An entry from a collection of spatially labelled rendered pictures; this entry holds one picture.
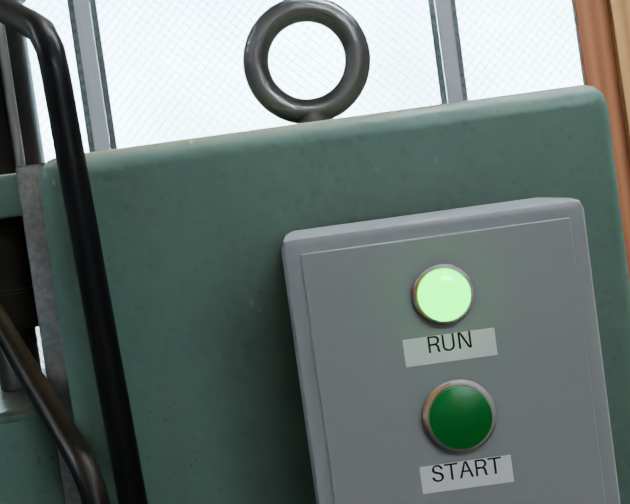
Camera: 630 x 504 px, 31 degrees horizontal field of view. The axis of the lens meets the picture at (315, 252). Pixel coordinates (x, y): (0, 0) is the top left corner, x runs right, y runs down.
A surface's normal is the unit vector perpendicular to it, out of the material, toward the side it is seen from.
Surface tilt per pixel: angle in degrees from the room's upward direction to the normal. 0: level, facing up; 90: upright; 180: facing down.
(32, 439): 90
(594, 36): 87
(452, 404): 87
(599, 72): 87
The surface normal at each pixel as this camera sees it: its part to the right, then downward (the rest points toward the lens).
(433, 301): -0.05, 0.08
